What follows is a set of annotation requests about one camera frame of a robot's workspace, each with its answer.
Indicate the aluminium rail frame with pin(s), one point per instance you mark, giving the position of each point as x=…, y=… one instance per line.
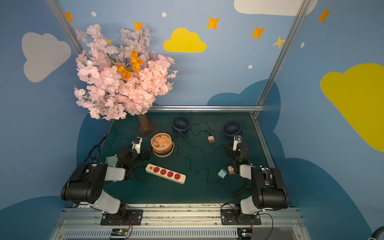
x=179, y=222

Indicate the beige red power strip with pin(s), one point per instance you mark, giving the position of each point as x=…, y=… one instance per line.
x=165, y=174

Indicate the right navy desk fan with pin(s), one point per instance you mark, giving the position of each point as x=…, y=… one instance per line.
x=232, y=129

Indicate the pink usb adapter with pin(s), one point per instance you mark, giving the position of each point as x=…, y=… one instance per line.
x=211, y=139
x=231, y=170

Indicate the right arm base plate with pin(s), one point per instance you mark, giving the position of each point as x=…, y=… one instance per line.
x=231, y=217

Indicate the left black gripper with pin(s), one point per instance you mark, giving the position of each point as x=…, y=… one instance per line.
x=132, y=151

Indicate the orange desk fan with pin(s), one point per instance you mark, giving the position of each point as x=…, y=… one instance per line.
x=162, y=145

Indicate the mint green usb adapter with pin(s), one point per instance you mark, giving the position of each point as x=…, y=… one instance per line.
x=222, y=173

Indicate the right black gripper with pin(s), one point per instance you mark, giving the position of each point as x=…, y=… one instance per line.
x=240, y=151

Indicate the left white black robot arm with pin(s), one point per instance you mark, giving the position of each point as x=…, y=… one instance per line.
x=86, y=187

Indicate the left navy desk fan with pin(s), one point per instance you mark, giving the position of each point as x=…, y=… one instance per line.
x=181, y=125

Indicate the navy desk fan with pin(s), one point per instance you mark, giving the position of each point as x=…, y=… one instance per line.
x=181, y=125
x=232, y=129

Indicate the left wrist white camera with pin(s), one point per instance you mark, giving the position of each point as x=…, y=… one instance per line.
x=136, y=144

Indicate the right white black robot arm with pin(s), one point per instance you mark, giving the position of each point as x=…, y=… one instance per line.
x=267, y=188

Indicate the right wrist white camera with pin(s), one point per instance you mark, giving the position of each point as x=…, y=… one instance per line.
x=237, y=141

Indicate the left green circuit board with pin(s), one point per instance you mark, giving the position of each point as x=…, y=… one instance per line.
x=119, y=233

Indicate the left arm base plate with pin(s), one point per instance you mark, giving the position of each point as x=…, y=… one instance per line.
x=123, y=218

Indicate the mint green plastic scoop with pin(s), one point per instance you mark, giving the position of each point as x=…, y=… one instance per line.
x=112, y=161

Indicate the wrist white camera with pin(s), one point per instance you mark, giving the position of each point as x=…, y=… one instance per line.
x=237, y=141
x=136, y=144

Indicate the pink cherry blossom tree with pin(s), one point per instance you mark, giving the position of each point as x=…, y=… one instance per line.
x=123, y=80

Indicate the right green circuit board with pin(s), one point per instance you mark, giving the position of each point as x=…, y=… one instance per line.
x=244, y=234

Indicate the green circuit board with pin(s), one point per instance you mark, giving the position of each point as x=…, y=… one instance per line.
x=244, y=234
x=119, y=233

